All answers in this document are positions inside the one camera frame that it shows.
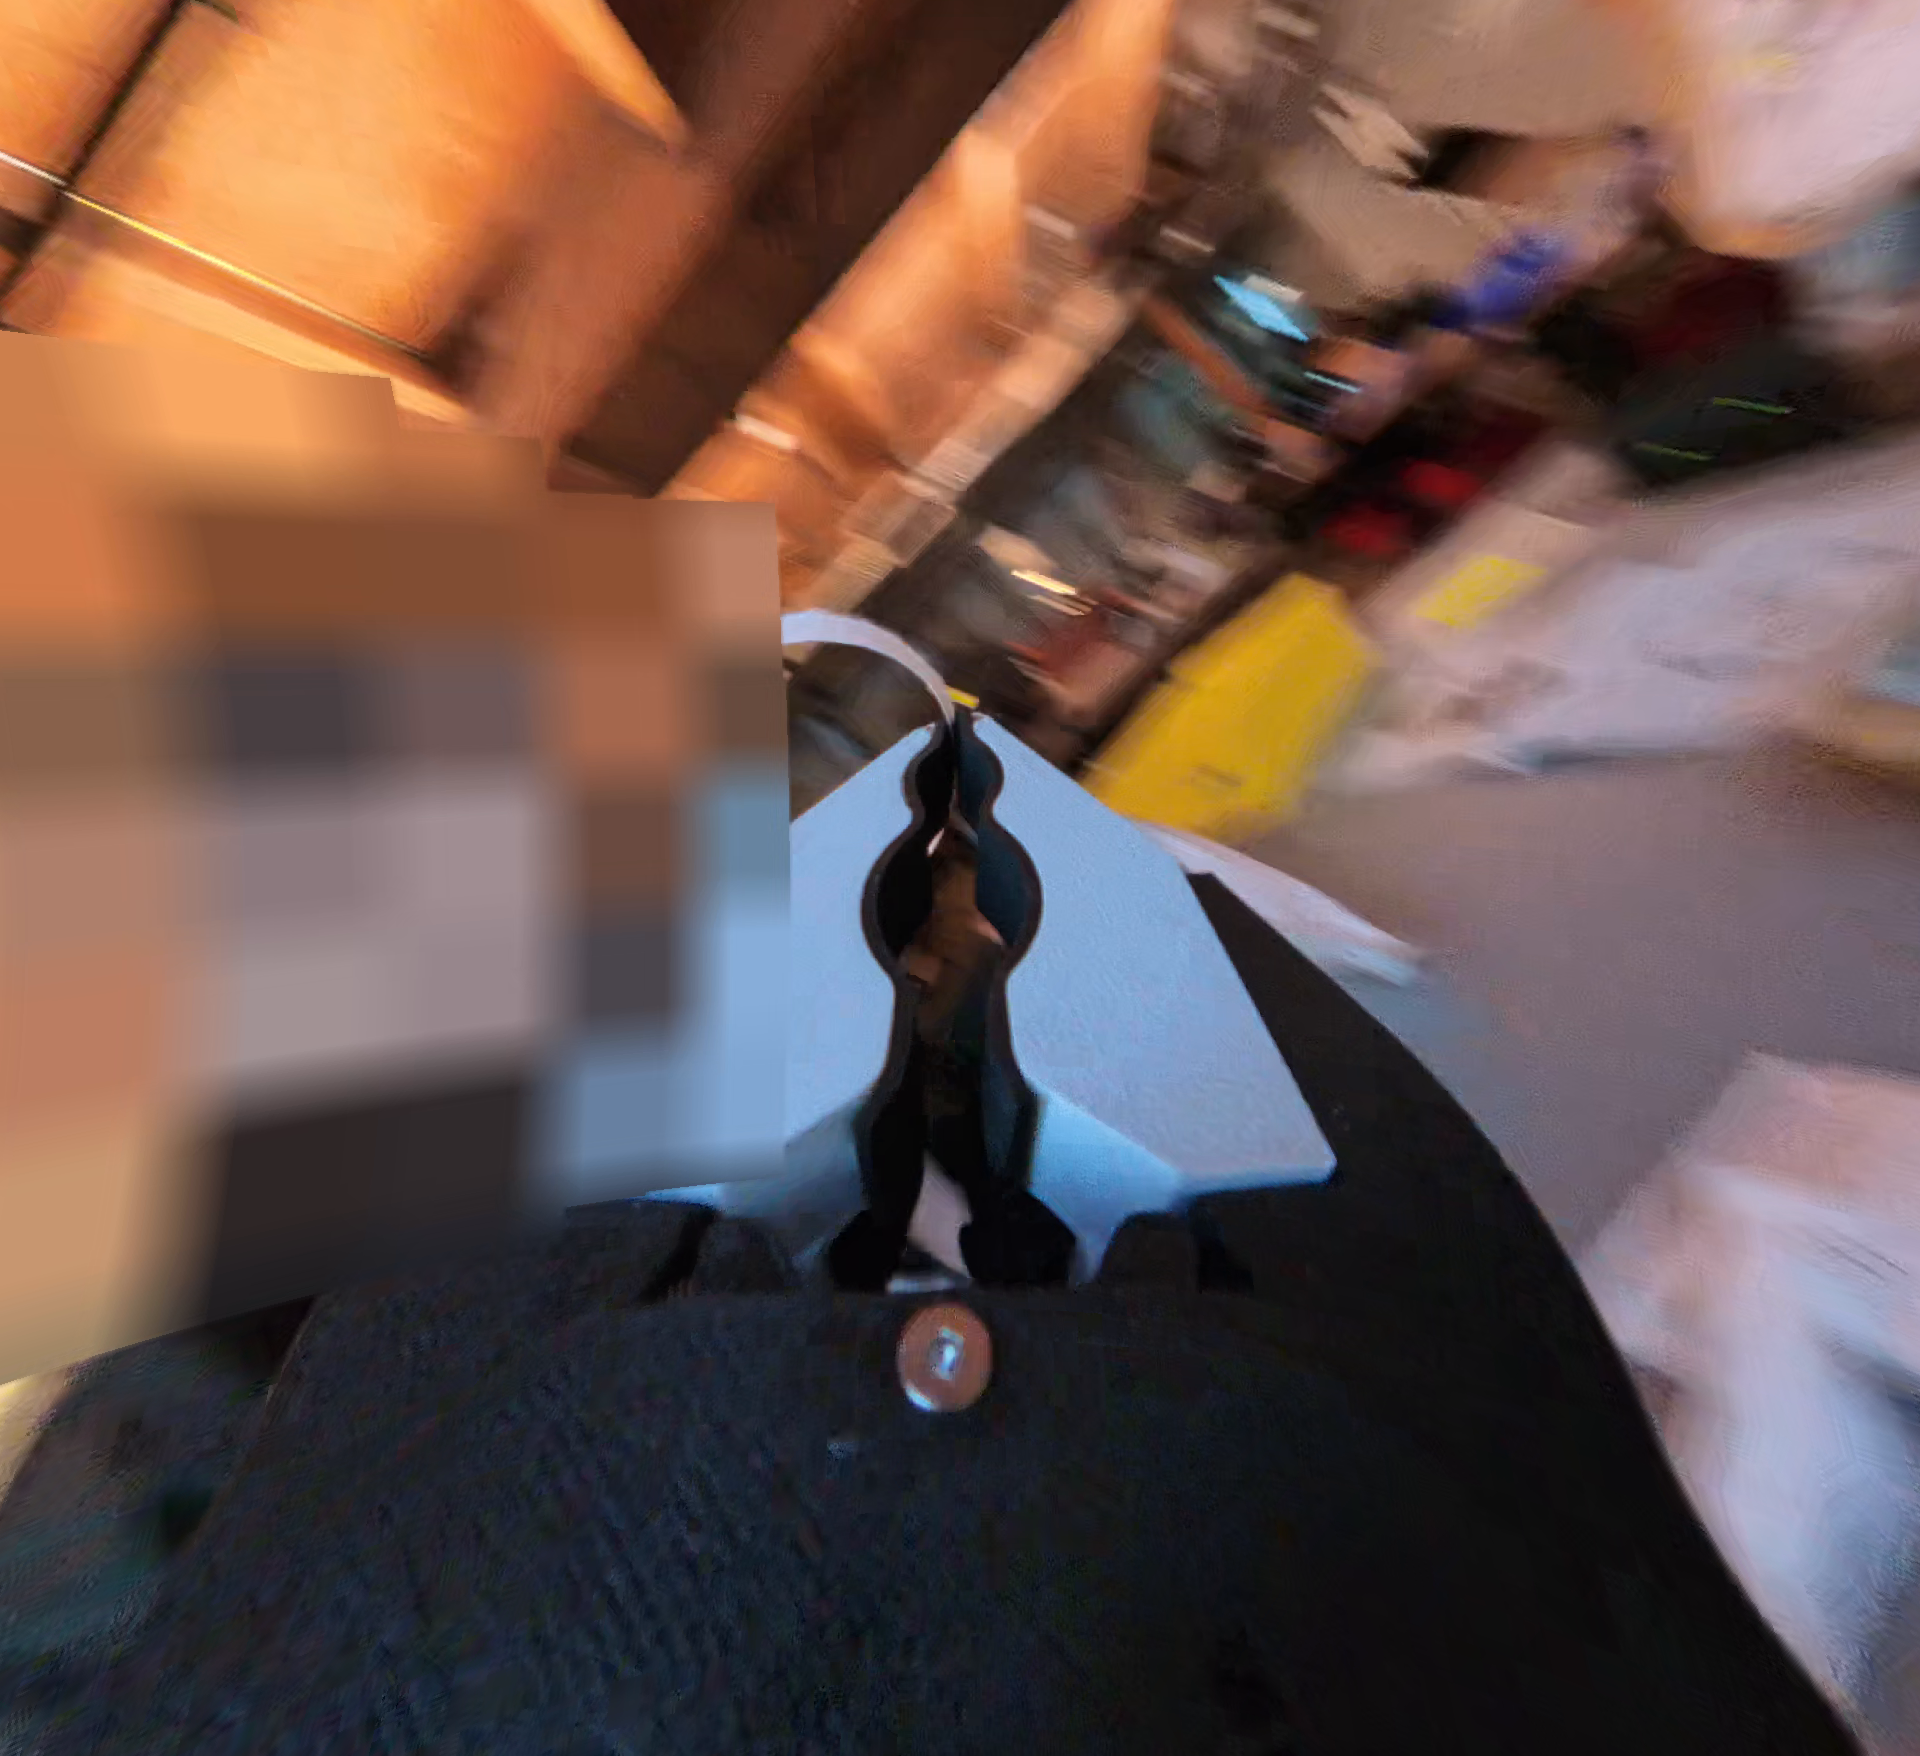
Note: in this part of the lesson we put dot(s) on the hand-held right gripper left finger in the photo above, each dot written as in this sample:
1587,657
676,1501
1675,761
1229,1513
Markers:
834,976

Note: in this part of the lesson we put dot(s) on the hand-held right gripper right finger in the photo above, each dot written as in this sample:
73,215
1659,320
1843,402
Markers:
1156,1037

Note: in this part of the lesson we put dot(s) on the yellow parts bin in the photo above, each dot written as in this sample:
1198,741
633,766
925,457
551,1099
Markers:
1231,721

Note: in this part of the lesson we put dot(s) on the instruction booklet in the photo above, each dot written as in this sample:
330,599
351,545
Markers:
1651,646

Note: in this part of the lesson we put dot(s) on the yellow paper sheet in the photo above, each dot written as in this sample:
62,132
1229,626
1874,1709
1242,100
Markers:
1478,590

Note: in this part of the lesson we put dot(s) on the black power box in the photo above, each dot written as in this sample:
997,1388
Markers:
1711,429

